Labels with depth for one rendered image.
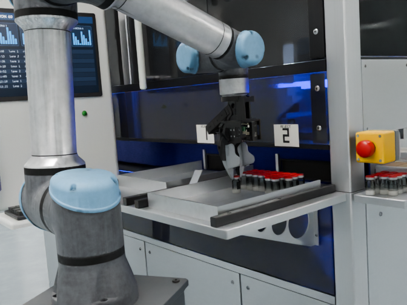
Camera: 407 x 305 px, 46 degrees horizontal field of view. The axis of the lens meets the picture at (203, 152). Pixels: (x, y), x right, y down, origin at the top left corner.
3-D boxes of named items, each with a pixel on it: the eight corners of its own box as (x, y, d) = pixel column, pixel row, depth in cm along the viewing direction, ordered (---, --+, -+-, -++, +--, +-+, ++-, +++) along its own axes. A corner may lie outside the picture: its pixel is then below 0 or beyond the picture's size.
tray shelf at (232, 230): (193, 173, 177) (192, 169, 176) (363, 195, 123) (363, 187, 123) (71, 198, 146) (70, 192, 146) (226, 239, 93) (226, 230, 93)
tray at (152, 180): (201, 169, 173) (200, 160, 172) (254, 175, 153) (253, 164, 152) (119, 186, 151) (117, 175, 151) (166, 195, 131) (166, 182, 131)
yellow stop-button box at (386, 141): (372, 158, 118) (371, 129, 118) (400, 160, 113) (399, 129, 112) (355, 163, 114) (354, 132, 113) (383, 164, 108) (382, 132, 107)
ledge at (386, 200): (383, 191, 125) (383, 184, 125) (433, 197, 115) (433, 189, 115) (353, 201, 116) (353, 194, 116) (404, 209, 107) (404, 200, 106)
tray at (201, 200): (246, 184, 139) (246, 172, 139) (321, 193, 119) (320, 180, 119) (148, 207, 118) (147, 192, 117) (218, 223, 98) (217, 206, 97)
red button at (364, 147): (363, 155, 113) (363, 138, 113) (378, 156, 110) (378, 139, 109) (354, 158, 111) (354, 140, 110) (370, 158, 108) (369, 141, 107)
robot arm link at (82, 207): (72, 263, 76) (63, 180, 75) (42, 247, 87) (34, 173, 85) (137, 245, 84) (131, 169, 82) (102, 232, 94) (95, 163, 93)
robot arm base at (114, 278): (111, 324, 76) (105, 264, 75) (33, 315, 82) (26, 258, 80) (152, 287, 90) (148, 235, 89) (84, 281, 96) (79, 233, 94)
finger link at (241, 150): (251, 178, 123) (247, 143, 121) (235, 177, 127) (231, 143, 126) (260, 176, 125) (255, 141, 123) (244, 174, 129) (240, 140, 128)
